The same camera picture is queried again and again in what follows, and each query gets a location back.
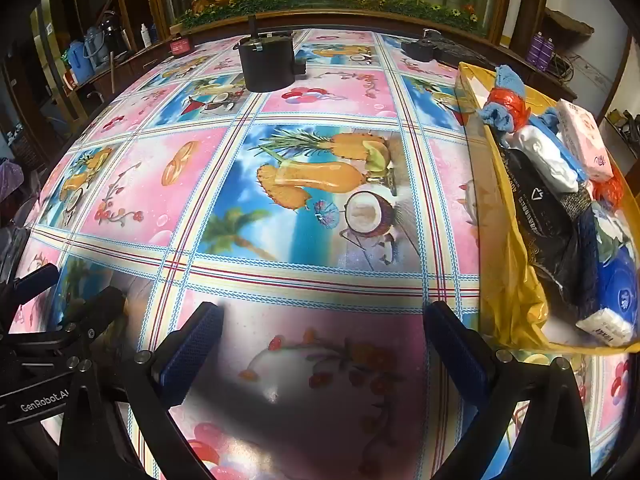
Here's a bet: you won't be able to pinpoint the fruit print tablecloth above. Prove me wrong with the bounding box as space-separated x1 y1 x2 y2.
10 27 636 480

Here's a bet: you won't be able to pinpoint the blue cloth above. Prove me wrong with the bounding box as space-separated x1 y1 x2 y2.
494 65 527 98
477 105 521 133

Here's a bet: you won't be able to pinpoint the small white tissue pack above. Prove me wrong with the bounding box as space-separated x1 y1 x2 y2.
575 307 636 348

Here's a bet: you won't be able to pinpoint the yellow plastic bag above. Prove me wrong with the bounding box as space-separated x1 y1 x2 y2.
477 220 551 351

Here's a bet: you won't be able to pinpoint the black plastic bag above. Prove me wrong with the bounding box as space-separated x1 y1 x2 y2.
502 145 583 306

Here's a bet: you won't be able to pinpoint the wooden tank cabinet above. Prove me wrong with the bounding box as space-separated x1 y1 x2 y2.
115 7 576 98

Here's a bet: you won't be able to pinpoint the brown knitted cloth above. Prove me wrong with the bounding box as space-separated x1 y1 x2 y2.
560 182 593 221

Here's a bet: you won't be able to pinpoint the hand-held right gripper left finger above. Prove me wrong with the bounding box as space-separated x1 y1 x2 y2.
57 301 226 480

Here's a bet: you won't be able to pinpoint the dark navy cloth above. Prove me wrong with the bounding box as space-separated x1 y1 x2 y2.
575 202 603 323

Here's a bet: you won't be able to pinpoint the orange plastic bag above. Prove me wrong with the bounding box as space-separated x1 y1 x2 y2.
590 162 626 211

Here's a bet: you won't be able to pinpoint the wooden stick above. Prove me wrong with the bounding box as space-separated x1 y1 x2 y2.
107 52 121 96

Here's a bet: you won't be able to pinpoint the pink tissue pack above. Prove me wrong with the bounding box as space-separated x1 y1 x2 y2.
555 99 615 182

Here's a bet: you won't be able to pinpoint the grey-blue kettle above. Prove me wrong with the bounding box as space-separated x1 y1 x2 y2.
84 27 108 61

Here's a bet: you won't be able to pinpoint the black tool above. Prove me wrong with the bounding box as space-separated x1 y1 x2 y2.
400 29 501 68

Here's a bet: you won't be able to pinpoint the blue round-print pack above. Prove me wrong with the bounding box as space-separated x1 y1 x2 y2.
595 242 640 323

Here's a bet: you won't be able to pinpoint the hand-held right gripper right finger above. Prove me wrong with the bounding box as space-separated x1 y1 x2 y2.
422 301 593 480

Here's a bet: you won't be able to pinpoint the blue and white package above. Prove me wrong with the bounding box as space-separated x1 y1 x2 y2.
515 122 588 193

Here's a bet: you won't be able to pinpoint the tangled cables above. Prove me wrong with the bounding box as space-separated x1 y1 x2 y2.
550 50 576 83

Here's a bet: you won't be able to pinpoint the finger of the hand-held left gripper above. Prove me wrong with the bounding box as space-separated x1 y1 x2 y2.
12 262 61 306
59 287 127 347

